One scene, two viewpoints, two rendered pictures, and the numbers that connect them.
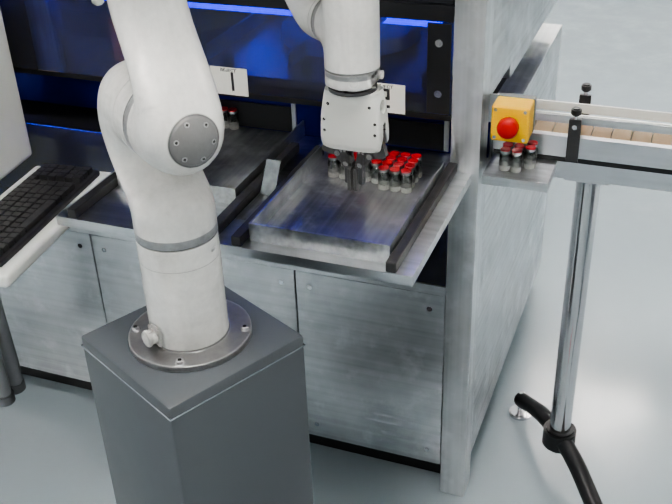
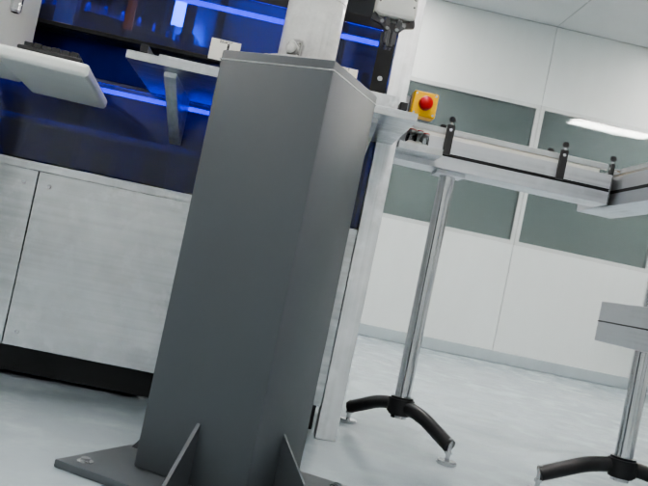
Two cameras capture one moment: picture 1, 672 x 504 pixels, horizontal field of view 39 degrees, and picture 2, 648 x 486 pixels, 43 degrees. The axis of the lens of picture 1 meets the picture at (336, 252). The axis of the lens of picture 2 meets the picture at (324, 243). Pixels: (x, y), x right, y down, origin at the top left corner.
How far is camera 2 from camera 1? 1.56 m
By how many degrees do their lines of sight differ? 41
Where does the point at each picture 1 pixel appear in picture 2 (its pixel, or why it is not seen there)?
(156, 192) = not seen: outside the picture
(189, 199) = not seen: outside the picture
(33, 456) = not seen: outside the picture
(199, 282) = (339, 13)
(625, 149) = (479, 149)
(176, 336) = (314, 48)
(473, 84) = (404, 74)
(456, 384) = (350, 320)
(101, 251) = (45, 188)
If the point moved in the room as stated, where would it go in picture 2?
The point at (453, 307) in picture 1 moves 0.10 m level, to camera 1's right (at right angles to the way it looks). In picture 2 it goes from (361, 247) to (390, 254)
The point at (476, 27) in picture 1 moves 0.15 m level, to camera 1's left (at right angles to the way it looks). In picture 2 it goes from (412, 38) to (367, 21)
